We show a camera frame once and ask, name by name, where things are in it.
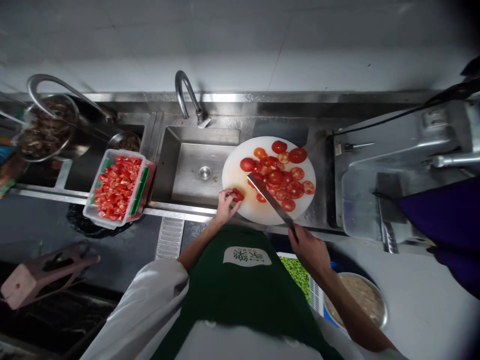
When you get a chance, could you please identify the person's left hand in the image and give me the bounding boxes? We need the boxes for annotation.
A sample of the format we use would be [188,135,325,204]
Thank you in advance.
[216,188,245,225]

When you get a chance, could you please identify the person's right hand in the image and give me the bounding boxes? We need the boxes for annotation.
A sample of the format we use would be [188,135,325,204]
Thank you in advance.
[287,223,332,275]

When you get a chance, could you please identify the steel kitchen knife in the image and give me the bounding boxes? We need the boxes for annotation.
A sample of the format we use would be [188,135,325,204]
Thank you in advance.
[246,172,300,242]

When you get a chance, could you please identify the crate of green vegetables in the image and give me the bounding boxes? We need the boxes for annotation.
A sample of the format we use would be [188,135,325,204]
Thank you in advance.
[278,251,325,314]

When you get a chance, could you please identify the pile of halved tomatoes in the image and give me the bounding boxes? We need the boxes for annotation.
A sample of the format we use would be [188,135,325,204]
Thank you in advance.
[239,140,316,212]

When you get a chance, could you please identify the round white cutting board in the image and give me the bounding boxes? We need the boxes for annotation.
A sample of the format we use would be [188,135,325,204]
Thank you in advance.
[221,135,317,226]

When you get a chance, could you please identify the person's body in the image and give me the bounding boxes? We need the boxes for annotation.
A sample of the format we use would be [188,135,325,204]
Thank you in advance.
[149,224,340,360]

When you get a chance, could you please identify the steel bowl pale food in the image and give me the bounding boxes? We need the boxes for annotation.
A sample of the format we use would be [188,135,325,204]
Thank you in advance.
[323,272,389,332]

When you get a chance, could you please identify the grey metal slicer machine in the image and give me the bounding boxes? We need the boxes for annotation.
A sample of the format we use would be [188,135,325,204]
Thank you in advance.
[329,100,480,255]

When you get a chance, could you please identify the steel floor drain grate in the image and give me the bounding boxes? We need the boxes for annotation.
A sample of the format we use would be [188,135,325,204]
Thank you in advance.
[154,217,185,262]

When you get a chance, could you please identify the stainless steel sink unit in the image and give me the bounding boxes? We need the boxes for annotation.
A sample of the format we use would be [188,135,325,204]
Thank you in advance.
[0,91,451,241]

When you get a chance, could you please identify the clear plastic container green clips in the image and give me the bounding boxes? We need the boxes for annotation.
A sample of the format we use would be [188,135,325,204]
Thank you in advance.
[82,148,157,230]

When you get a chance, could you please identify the curved steel faucet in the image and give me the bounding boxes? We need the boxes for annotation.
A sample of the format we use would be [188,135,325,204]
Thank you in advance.
[174,70,212,130]
[26,73,118,124]

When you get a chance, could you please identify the heap of chopped tomato chunks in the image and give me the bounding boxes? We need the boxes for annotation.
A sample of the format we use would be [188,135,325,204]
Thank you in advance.
[92,155,143,221]

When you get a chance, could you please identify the small steel bowl dark food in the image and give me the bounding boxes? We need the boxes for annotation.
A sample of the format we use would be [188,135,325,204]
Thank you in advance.
[107,131,142,154]

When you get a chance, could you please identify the black plastic bag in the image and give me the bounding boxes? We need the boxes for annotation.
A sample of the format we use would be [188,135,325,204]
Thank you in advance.
[66,203,133,239]

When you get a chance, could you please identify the pink plastic stool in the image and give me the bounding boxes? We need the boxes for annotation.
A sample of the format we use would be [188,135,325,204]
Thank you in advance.
[0,239,102,311]

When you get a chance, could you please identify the large steel bowl dark food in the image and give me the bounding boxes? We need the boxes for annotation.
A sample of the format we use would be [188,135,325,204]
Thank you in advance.
[13,93,91,163]

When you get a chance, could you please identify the black power cable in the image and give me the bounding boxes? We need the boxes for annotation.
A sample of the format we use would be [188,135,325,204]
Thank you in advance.
[332,56,480,137]

